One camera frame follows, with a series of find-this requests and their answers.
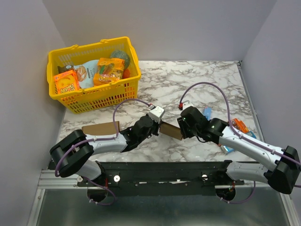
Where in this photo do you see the orange small box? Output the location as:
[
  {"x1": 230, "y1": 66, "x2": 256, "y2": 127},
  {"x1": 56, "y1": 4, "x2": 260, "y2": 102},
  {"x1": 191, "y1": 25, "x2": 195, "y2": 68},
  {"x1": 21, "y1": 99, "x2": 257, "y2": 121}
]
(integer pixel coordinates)
[{"x1": 231, "y1": 118, "x2": 249, "y2": 134}]

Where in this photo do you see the grey green round sponge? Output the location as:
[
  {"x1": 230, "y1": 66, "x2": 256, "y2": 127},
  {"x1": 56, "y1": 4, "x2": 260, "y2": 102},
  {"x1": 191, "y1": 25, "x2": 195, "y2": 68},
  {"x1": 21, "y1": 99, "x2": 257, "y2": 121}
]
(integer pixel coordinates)
[{"x1": 110, "y1": 50, "x2": 131, "y2": 69}]

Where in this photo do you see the yellow mango gummy bag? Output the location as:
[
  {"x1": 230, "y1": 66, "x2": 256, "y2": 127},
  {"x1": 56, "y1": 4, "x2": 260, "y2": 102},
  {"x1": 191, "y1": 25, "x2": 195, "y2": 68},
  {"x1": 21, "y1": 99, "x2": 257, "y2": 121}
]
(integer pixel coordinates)
[{"x1": 93, "y1": 58, "x2": 125, "y2": 86}]

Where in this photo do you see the blue small box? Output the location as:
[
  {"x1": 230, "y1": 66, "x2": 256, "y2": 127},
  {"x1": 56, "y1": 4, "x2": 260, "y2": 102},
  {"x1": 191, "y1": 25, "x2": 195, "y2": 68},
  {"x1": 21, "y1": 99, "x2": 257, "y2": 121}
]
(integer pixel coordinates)
[{"x1": 203, "y1": 107, "x2": 212, "y2": 120}]

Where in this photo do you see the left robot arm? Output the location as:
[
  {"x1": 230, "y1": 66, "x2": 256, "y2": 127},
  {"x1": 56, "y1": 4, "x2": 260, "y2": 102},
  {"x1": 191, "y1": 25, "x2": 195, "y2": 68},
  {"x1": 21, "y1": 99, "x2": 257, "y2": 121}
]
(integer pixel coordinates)
[{"x1": 50, "y1": 113, "x2": 162, "y2": 186}]

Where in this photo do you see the orange round fruit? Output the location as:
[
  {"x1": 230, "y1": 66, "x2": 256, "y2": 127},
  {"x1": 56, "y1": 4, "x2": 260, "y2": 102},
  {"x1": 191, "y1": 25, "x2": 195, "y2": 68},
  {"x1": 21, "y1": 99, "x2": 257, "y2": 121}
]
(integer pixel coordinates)
[{"x1": 123, "y1": 68, "x2": 131, "y2": 79}]

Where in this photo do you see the black mounting base plate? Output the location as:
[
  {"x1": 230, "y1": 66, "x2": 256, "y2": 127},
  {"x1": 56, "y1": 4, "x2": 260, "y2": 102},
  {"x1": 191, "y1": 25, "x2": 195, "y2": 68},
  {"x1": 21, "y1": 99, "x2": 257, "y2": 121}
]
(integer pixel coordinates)
[{"x1": 77, "y1": 161, "x2": 244, "y2": 202}]

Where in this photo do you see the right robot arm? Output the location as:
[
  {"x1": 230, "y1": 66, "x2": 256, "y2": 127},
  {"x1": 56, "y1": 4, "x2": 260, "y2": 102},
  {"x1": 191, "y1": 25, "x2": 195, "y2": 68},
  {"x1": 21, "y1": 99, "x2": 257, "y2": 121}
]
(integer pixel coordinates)
[{"x1": 177, "y1": 106, "x2": 301, "y2": 194}]

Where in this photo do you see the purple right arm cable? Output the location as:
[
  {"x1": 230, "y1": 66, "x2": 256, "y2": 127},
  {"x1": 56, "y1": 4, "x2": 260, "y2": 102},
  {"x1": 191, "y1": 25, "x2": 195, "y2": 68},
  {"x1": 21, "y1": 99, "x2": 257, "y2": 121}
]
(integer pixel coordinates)
[{"x1": 179, "y1": 81, "x2": 301, "y2": 204}]

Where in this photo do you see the light blue cassava chips bag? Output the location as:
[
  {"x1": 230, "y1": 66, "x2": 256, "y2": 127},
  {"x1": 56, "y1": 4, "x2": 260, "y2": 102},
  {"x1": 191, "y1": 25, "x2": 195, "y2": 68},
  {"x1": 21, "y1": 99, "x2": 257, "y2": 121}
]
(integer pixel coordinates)
[{"x1": 73, "y1": 60, "x2": 98, "y2": 89}]

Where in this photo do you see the folded brown cardboard box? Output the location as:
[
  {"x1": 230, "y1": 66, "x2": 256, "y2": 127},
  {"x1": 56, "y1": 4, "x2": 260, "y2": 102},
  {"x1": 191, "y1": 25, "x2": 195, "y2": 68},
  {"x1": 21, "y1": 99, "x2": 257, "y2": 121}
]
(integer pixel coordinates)
[{"x1": 82, "y1": 121, "x2": 119, "y2": 136}]

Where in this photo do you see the light blue mint pack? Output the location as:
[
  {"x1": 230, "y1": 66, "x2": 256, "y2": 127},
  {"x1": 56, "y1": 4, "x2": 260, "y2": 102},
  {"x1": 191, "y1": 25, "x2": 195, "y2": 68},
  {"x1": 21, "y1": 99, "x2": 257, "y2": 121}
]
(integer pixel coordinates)
[{"x1": 221, "y1": 131, "x2": 257, "y2": 154}]

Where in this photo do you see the brown cardboard box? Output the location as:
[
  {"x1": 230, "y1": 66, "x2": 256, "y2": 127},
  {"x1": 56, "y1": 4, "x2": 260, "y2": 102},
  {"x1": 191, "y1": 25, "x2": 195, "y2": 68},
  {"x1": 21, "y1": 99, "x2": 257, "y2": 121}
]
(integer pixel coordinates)
[
  {"x1": 82, "y1": 121, "x2": 119, "y2": 136},
  {"x1": 159, "y1": 122, "x2": 182, "y2": 140}
]

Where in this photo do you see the dark brown snack packet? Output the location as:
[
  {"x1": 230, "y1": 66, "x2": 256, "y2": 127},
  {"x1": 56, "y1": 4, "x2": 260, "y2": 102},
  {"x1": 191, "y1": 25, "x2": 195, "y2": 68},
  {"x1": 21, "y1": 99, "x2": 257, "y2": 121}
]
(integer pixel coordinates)
[{"x1": 57, "y1": 65, "x2": 74, "y2": 74}]

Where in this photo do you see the yellow plastic shopping basket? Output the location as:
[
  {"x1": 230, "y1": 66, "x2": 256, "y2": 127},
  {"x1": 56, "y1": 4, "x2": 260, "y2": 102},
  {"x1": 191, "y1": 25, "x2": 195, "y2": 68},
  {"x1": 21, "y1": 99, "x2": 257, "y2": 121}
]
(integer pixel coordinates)
[{"x1": 47, "y1": 36, "x2": 141, "y2": 113}]

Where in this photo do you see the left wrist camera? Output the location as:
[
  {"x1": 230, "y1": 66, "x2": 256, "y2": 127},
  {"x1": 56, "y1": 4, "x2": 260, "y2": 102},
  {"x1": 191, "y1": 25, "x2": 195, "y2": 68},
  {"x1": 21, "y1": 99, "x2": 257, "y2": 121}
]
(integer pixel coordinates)
[{"x1": 148, "y1": 106, "x2": 165, "y2": 123}]

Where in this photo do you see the orange snack box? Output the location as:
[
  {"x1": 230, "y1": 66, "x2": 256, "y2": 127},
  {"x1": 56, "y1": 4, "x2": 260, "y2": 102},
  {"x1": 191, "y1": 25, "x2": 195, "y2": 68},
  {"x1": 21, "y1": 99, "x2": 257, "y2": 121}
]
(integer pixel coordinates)
[{"x1": 54, "y1": 70, "x2": 80, "y2": 94}]

